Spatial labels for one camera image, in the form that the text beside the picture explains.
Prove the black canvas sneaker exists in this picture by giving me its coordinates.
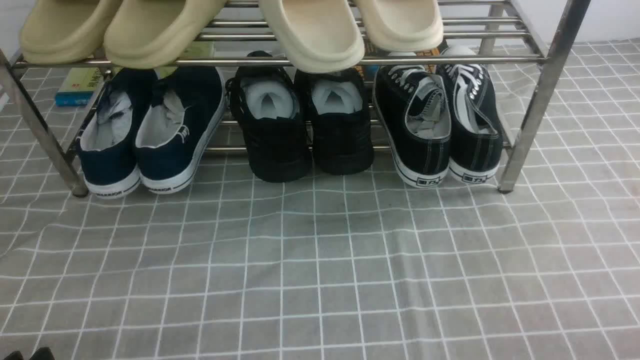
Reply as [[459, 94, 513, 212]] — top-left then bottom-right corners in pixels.
[[436, 63, 504, 184], [372, 64, 451, 188]]

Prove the stainless steel shoe rack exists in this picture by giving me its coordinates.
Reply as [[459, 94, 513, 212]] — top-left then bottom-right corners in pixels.
[[1, 0, 590, 199]]

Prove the black mesh shoe right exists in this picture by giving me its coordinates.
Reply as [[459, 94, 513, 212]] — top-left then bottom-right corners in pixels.
[[294, 68, 374, 176]]

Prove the black mesh shoe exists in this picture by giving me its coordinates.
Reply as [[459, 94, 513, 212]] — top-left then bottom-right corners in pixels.
[[225, 64, 313, 183], [294, 68, 374, 176]]

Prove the black mesh shoe left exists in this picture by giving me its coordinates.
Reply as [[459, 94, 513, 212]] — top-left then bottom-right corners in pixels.
[[225, 64, 313, 183]]

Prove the grey checked cloth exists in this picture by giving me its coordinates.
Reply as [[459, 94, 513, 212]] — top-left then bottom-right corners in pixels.
[[0, 39, 640, 360]]

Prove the cream slipper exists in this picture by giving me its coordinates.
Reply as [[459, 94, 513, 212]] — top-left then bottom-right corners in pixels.
[[354, 0, 444, 52], [258, 0, 365, 74]]

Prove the navy sneaker right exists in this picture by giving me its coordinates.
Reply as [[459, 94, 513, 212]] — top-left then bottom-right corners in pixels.
[[134, 66, 227, 195]]

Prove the navy sneaker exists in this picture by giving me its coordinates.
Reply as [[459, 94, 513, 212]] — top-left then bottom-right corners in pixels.
[[74, 68, 158, 199], [134, 66, 227, 195]]

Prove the cream slipper far right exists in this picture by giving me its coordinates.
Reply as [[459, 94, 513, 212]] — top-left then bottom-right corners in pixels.
[[354, 0, 444, 52]]

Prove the navy sneaker left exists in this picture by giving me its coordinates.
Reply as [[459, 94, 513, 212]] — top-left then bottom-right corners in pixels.
[[74, 68, 158, 199]]

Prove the beige slipper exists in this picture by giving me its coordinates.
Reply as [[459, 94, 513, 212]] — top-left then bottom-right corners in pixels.
[[19, 0, 122, 65], [103, 0, 227, 69]]

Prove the green and blue book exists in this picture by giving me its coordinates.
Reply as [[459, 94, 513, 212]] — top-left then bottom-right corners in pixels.
[[54, 41, 215, 107]]

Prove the beige slipper far left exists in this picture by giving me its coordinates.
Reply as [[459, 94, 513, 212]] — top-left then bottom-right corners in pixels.
[[19, 0, 122, 65]]

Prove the dark object bottom left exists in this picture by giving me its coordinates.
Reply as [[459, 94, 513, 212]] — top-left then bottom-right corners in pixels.
[[4, 346, 56, 360]]

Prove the black book with blue ring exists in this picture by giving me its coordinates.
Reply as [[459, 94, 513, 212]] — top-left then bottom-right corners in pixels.
[[354, 38, 448, 82]]

